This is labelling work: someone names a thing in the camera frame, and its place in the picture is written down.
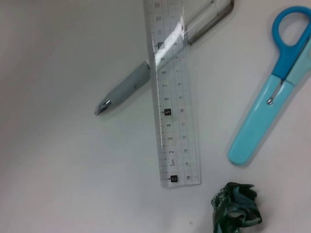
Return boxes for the transparent plastic ruler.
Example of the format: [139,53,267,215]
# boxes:
[143,0,202,189]

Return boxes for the silver ballpoint pen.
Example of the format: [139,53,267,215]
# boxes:
[94,0,235,116]

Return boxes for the green plastic wrapper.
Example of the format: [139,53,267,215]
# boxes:
[210,182,263,233]

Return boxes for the blue scissors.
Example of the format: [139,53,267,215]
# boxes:
[227,6,311,167]

